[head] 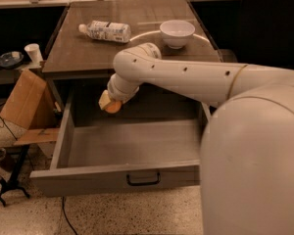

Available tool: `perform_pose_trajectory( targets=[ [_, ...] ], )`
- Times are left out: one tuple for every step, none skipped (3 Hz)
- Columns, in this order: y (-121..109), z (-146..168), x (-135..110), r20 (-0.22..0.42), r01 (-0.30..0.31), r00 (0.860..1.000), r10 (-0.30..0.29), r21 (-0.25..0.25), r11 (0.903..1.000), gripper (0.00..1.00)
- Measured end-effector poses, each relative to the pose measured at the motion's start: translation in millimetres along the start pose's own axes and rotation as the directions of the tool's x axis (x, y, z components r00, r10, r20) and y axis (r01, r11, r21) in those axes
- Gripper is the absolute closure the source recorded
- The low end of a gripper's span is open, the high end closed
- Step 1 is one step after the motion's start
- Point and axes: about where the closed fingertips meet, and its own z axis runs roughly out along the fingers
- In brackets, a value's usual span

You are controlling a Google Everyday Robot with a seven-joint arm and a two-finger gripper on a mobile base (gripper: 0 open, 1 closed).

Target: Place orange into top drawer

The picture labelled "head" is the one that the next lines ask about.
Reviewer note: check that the black metal stand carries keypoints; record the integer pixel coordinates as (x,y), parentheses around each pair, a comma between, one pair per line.
(12,163)

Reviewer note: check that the black drawer handle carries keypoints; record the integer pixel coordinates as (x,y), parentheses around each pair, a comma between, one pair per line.
(143,179)

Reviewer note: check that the brown cardboard box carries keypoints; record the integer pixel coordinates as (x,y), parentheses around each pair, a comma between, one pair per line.
(31,106)

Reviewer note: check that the dark blue plate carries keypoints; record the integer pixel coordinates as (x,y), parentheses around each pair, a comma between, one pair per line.
(11,60)

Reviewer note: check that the clear plastic water bottle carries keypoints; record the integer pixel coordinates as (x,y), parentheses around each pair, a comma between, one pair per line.
(106,31)

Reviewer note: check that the black office chair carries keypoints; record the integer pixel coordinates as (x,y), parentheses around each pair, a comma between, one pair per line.
(264,34)

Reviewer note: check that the grey drawer cabinet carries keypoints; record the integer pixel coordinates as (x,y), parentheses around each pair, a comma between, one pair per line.
(75,56)

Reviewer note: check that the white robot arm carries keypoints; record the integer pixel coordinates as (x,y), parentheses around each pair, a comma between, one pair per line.
(247,149)

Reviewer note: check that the orange fruit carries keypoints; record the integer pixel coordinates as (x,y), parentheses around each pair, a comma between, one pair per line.
(114,107)

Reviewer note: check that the open grey top drawer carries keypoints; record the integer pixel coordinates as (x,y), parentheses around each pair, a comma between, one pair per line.
(157,131)

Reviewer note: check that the low grey side shelf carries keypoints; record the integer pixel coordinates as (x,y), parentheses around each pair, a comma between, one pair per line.
(11,76)

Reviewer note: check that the white ceramic bowl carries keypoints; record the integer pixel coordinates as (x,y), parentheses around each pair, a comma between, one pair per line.
(176,33)

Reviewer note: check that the white paper cup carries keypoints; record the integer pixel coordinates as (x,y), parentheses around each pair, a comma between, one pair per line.
(33,50)

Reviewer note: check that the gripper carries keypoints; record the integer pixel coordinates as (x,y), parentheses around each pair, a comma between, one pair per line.
(118,94)

